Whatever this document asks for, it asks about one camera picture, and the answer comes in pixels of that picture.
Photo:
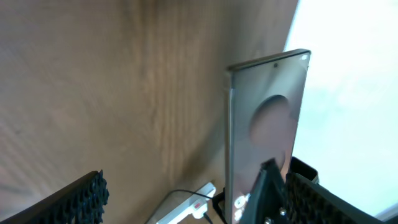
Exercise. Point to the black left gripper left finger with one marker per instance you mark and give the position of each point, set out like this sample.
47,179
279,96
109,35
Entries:
82,201

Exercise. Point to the white power strip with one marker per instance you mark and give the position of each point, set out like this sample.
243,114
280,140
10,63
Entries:
179,204

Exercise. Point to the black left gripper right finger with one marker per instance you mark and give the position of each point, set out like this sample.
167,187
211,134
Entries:
297,200

